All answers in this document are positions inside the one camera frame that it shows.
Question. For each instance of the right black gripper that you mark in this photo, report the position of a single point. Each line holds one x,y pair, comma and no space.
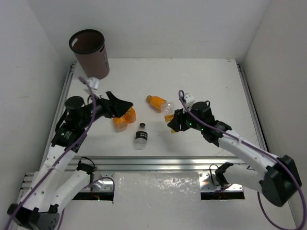
179,114

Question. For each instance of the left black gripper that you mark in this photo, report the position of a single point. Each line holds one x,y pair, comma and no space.
111,108

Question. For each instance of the clear bottle yellow cap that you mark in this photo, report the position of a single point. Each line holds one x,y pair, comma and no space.
168,110

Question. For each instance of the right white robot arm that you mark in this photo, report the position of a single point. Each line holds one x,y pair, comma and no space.
277,178

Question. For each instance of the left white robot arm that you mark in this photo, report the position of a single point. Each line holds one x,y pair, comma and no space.
40,207

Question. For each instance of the brown plastic waste bin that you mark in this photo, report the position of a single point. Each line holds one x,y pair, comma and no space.
89,48

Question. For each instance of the orange bottle left inner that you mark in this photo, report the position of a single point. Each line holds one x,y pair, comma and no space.
130,115

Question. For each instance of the orange bottle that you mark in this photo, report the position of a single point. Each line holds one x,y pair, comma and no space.
120,123
155,102
130,115

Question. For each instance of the orange bottle left outer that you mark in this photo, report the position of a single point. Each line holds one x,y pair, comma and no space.
120,123

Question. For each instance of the orange bottle far centre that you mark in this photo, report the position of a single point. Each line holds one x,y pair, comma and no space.
155,102

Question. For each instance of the clear bottle black label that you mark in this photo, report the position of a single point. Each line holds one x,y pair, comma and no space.
141,137

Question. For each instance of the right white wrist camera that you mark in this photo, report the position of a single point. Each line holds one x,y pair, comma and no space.
189,99

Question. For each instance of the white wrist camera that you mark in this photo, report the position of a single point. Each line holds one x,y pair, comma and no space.
93,83
189,99

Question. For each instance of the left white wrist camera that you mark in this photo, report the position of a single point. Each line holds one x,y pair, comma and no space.
93,83

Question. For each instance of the aluminium front rail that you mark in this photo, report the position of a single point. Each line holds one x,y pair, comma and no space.
160,164

